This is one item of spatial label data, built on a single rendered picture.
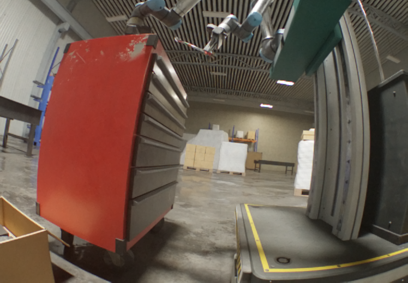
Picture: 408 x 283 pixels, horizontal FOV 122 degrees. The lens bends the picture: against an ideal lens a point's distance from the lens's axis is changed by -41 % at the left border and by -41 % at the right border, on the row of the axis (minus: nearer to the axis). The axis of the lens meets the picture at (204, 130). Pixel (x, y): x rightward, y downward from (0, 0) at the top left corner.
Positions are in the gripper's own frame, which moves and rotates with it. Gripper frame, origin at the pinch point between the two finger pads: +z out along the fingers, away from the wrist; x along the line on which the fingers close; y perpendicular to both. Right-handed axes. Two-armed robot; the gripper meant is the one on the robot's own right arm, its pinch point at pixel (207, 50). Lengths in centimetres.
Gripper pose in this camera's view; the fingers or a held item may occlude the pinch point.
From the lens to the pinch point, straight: 104.8
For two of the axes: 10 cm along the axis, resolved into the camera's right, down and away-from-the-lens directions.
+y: 8.6, 4.9, -1.4
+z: -5.1, 8.2, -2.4
